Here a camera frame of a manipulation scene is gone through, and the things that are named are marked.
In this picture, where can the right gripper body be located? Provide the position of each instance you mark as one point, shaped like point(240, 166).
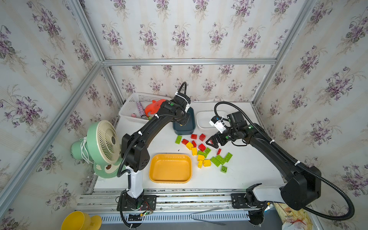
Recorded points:
point(230, 133)

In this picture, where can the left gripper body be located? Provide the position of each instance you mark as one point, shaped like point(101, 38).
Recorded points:
point(183, 119)

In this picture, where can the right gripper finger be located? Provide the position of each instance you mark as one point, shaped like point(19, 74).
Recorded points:
point(214, 137)
point(222, 141)

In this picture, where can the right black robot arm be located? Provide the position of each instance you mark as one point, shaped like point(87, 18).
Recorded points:
point(303, 184)

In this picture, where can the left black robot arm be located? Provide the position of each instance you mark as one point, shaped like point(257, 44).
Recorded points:
point(134, 148)

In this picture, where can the white plastic tray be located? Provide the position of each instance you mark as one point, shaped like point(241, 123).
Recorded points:
point(203, 119)

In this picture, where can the green lego plate long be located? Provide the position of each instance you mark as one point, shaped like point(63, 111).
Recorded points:
point(215, 161)

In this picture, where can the dark blue plastic tray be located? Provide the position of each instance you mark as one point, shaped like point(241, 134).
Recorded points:
point(189, 127)

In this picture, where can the small green lego brick bottom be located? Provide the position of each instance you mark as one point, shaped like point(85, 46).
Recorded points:
point(223, 169)

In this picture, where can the red toy in basket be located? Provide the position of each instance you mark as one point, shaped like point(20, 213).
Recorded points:
point(153, 108)

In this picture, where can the purple bottle in basket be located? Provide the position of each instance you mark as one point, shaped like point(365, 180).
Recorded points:
point(140, 109)

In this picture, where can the white perforated basket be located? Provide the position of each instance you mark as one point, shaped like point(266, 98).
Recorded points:
point(129, 110)

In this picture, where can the yellow plastic tray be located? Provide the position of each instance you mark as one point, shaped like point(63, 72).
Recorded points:
point(170, 168)

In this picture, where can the green desk fan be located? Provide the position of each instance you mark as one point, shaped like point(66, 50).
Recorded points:
point(101, 148)

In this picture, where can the snack bag red top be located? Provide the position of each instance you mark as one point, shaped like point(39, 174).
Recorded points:
point(293, 219)

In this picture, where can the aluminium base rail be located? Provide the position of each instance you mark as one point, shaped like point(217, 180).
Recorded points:
point(173, 206)

